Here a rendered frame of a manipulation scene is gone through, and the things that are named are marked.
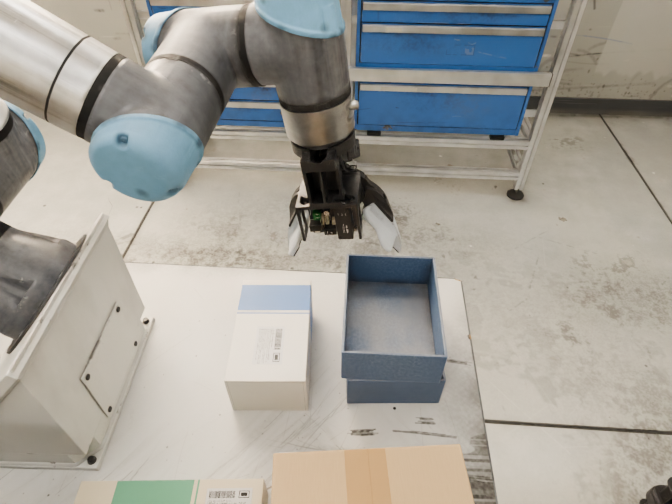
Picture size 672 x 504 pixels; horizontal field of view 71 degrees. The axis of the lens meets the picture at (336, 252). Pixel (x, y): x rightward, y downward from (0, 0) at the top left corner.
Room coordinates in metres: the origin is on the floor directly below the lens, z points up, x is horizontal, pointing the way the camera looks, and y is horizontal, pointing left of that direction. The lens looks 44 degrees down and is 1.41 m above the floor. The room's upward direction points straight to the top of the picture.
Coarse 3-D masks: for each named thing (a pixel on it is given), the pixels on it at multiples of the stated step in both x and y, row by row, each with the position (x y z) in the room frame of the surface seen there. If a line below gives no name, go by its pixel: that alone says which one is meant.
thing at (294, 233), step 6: (306, 210) 0.47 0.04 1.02; (306, 216) 0.46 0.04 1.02; (294, 222) 0.48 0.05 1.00; (288, 228) 0.48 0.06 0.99; (294, 228) 0.47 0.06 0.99; (288, 234) 0.48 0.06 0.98; (294, 234) 0.46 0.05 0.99; (300, 234) 0.47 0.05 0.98; (288, 240) 0.48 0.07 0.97; (294, 240) 0.44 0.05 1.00; (300, 240) 0.47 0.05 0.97; (288, 246) 0.48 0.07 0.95; (294, 246) 0.43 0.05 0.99; (288, 252) 0.44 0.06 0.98; (294, 252) 0.48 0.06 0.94
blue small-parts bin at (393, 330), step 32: (352, 256) 0.57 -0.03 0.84; (384, 256) 0.57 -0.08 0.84; (416, 256) 0.57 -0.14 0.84; (352, 288) 0.56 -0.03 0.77; (384, 288) 0.56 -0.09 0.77; (416, 288) 0.56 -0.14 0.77; (352, 320) 0.49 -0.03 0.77; (384, 320) 0.49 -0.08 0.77; (416, 320) 0.49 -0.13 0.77; (352, 352) 0.38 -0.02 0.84; (384, 352) 0.42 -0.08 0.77; (416, 352) 0.42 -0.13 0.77
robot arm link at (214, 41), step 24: (168, 24) 0.47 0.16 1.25; (192, 24) 0.45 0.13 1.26; (216, 24) 0.45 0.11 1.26; (240, 24) 0.45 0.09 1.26; (144, 48) 0.46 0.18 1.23; (168, 48) 0.41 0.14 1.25; (192, 48) 0.42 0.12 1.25; (216, 48) 0.43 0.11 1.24; (240, 48) 0.44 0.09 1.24; (216, 72) 0.41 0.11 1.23; (240, 72) 0.44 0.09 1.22
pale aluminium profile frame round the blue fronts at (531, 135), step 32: (128, 0) 1.92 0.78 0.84; (352, 0) 2.54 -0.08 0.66; (576, 0) 1.81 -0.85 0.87; (352, 32) 2.54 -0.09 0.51; (576, 32) 1.81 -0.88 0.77; (352, 64) 2.53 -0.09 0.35; (352, 96) 2.24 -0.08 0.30; (544, 96) 1.81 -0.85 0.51; (224, 128) 1.93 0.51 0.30; (256, 128) 1.93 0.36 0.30; (224, 160) 1.92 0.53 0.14; (256, 160) 1.92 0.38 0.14; (288, 160) 1.92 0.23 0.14; (512, 160) 1.95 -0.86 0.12; (512, 192) 1.83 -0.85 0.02
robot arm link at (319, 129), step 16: (288, 112) 0.43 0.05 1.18; (320, 112) 0.42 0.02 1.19; (336, 112) 0.43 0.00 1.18; (352, 112) 0.46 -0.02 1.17; (288, 128) 0.44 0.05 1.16; (304, 128) 0.43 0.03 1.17; (320, 128) 0.42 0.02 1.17; (336, 128) 0.43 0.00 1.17; (352, 128) 0.45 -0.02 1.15; (304, 144) 0.43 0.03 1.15; (320, 144) 0.42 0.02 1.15
